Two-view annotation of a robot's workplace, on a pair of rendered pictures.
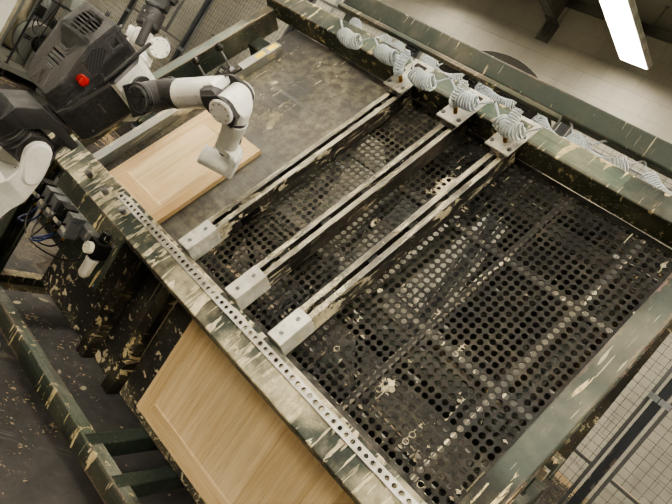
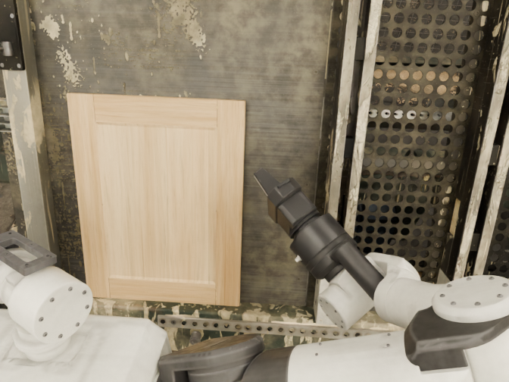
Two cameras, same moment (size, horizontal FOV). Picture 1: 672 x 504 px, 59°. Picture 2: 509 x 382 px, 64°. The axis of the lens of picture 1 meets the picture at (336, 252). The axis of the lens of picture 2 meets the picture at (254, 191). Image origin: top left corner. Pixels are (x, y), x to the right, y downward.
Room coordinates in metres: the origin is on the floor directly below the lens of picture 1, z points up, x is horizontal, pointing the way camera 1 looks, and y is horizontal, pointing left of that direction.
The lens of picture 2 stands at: (1.68, 0.75, 1.82)
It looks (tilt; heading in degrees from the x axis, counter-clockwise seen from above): 51 degrees down; 333
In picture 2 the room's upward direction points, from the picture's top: straight up
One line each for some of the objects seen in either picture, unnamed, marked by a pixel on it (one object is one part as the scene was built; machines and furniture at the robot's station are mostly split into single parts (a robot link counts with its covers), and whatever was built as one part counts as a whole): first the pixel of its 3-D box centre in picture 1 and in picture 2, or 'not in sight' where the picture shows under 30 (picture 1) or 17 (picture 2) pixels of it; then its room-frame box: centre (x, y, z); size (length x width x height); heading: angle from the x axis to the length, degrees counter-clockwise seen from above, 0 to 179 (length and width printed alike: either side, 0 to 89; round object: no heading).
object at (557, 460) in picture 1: (542, 321); not in sight; (2.22, -0.79, 1.38); 0.70 x 0.15 x 0.85; 59
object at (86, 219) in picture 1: (62, 223); not in sight; (2.05, 0.88, 0.69); 0.50 x 0.14 x 0.24; 59
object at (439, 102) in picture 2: not in sight; (454, 108); (2.26, -0.21, 1.05); 0.14 x 0.06 x 0.05; 59
